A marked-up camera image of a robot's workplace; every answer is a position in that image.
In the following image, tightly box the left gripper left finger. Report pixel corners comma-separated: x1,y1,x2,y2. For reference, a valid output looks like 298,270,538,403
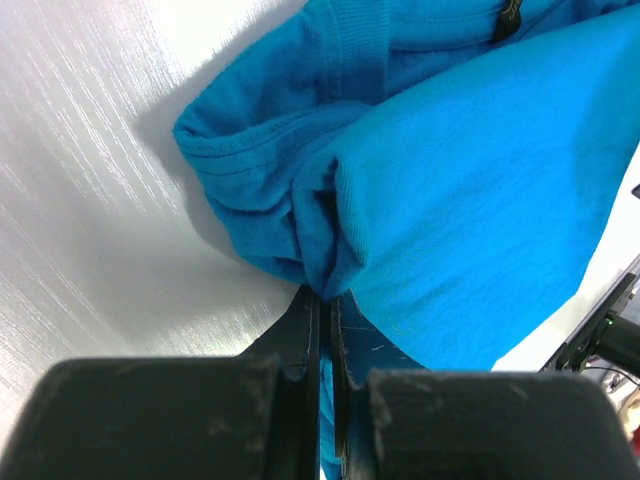
1,288,320,479

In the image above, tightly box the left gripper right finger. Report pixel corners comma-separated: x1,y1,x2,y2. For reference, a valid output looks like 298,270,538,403
329,296,638,479

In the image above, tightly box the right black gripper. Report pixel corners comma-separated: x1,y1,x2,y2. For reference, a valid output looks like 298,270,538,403
542,256,639,373

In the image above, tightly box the blue t shirt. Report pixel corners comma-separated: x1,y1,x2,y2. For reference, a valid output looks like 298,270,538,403
172,0,640,480

